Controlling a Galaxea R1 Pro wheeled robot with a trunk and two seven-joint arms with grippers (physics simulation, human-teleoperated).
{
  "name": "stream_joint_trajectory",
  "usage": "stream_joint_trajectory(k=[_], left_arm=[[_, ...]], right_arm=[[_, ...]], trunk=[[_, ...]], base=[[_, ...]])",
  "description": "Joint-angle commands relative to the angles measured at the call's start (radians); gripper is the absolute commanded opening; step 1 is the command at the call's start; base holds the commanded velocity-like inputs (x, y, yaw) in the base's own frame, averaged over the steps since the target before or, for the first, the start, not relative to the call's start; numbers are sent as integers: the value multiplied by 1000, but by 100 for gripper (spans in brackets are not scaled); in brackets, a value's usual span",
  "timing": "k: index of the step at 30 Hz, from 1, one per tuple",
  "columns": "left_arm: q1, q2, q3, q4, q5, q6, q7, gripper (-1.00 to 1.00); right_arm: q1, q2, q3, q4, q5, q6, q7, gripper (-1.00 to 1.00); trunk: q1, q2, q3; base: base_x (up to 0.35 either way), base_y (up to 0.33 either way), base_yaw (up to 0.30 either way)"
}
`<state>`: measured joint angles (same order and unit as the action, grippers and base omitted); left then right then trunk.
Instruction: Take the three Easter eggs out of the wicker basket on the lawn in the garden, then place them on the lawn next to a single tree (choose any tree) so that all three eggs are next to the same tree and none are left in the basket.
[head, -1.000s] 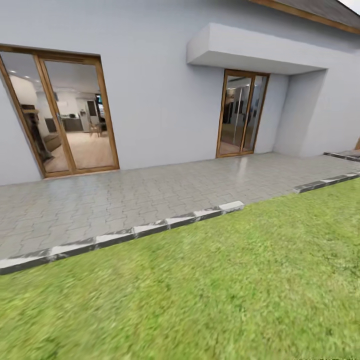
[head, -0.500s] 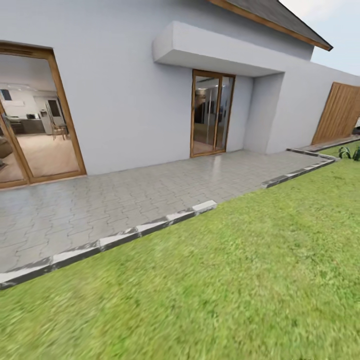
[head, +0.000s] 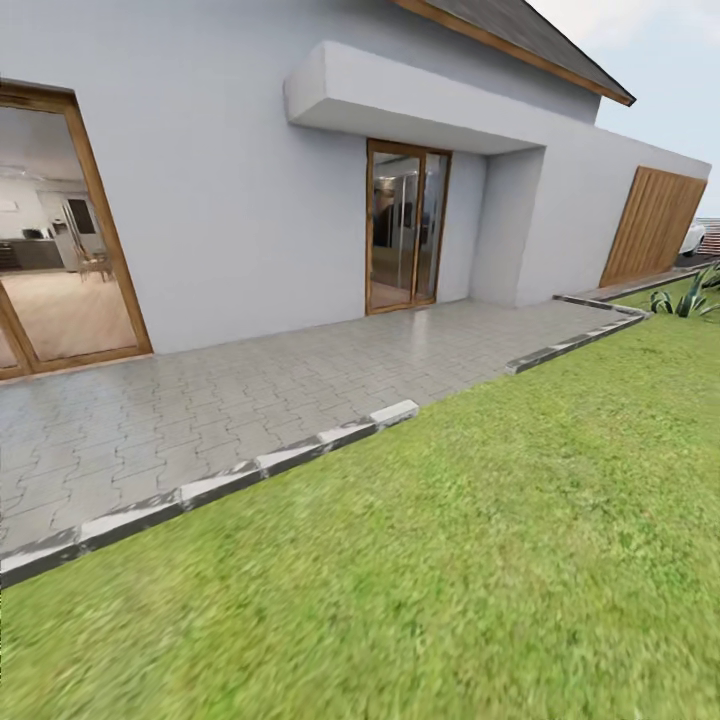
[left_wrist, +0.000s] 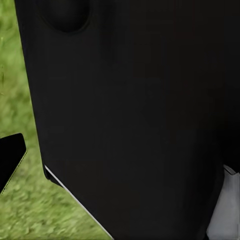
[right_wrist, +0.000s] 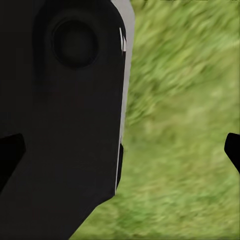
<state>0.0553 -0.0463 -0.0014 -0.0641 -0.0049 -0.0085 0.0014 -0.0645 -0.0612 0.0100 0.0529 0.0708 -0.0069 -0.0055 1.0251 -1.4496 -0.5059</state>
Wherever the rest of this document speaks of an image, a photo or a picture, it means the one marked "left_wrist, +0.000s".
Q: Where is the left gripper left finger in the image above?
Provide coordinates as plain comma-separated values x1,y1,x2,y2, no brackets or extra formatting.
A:
0,133,26,193

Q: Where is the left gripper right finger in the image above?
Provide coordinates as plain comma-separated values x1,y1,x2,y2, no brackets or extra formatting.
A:
224,133,240,173

